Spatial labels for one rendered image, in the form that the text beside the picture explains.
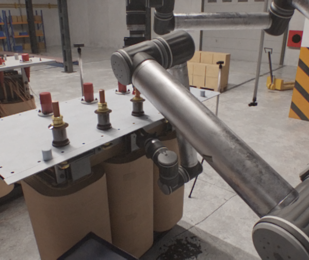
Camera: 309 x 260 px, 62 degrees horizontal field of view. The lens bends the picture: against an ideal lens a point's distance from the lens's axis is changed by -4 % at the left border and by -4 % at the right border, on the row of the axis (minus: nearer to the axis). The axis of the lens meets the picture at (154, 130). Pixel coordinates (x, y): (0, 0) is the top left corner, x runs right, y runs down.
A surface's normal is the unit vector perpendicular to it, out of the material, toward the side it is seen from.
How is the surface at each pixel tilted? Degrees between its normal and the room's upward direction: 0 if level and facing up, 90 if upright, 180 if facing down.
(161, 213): 90
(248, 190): 77
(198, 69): 90
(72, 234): 90
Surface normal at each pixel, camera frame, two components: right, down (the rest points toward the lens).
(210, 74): -0.59, 0.30
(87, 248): 0.00, -0.92
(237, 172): -0.62, -0.02
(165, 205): 0.25, 0.36
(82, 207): 0.77, 0.24
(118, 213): -0.05, 0.38
